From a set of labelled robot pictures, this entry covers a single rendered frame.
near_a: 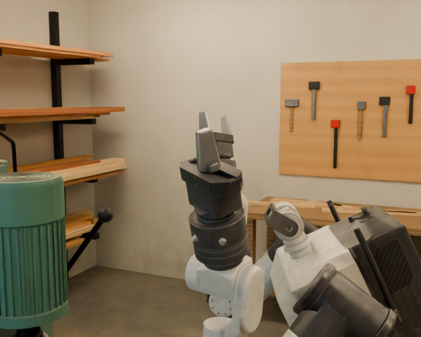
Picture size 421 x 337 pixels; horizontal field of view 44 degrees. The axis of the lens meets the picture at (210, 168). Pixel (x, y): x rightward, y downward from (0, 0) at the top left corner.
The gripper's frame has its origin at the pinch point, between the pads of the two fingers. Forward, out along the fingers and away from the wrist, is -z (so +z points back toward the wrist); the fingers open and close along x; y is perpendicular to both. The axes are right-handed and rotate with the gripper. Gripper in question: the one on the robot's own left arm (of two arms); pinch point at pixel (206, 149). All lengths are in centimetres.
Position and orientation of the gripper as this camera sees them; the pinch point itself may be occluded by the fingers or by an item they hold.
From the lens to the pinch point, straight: 77.4
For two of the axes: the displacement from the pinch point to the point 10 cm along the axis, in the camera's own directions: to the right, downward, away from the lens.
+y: 8.3, -3.2, 4.6
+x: -5.4, -2.6, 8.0
